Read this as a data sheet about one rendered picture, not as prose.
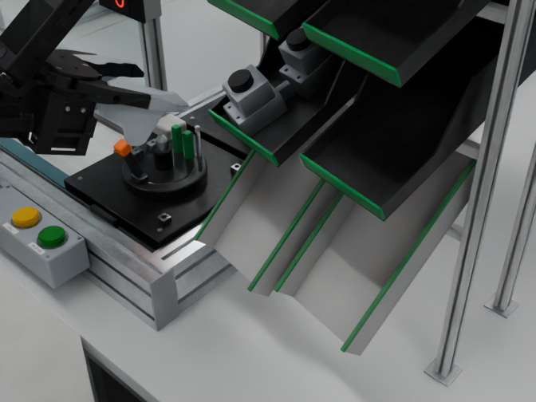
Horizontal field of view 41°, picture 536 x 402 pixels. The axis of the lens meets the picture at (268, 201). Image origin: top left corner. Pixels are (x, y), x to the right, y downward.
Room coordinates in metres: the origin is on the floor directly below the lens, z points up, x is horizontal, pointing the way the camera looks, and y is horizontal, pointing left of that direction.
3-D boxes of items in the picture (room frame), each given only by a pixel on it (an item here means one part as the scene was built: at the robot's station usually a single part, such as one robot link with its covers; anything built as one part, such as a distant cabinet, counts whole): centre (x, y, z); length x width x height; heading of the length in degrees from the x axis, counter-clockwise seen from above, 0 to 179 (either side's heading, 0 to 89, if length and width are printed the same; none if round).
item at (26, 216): (0.88, 0.38, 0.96); 0.04 x 0.04 x 0.02
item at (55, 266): (0.88, 0.38, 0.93); 0.21 x 0.07 x 0.06; 48
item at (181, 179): (0.98, 0.17, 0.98); 0.14 x 0.14 x 0.02
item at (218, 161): (0.98, 0.17, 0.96); 0.24 x 0.24 x 0.02; 48
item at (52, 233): (0.84, 0.33, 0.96); 0.04 x 0.04 x 0.02
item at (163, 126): (1.12, 0.18, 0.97); 0.05 x 0.05 x 0.04; 48
